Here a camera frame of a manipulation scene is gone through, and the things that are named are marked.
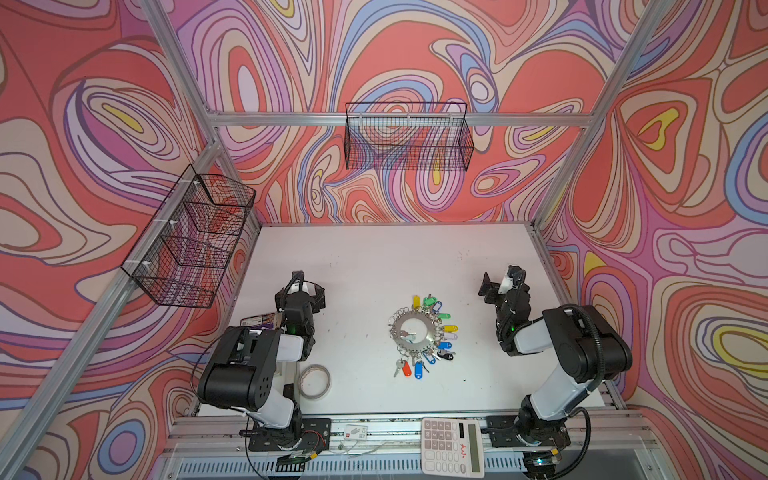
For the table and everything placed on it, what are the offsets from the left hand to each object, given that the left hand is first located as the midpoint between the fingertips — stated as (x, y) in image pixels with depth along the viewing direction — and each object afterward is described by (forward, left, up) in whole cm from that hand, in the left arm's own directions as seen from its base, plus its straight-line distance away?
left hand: (305, 287), depth 92 cm
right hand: (+2, -63, 0) cm, 63 cm away
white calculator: (-42, -41, -6) cm, 59 cm away
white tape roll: (-26, -6, -8) cm, 28 cm away
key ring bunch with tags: (-12, -36, -8) cm, 39 cm away
